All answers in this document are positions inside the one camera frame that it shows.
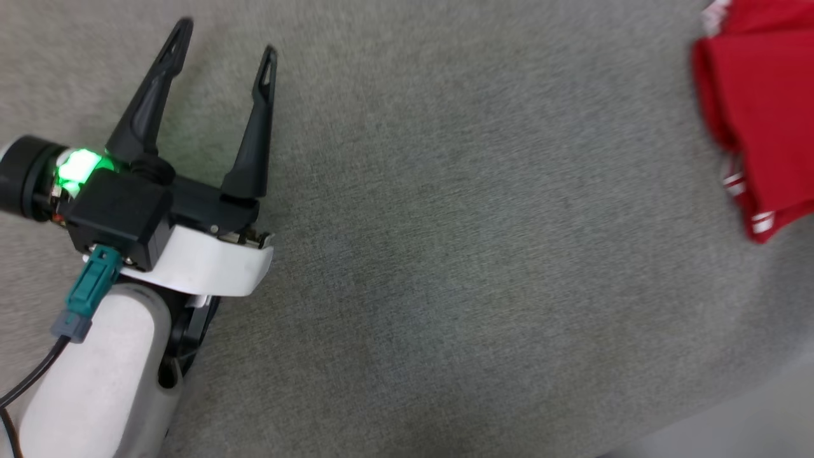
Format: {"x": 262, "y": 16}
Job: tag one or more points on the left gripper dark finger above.
{"x": 254, "y": 140}

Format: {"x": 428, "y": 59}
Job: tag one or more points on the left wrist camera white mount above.
{"x": 121, "y": 216}

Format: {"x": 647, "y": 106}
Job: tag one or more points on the red cloth garment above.
{"x": 769, "y": 108}

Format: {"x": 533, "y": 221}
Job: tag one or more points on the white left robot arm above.
{"x": 102, "y": 375}

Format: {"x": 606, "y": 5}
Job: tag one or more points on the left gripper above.
{"x": 25, "y": 178}

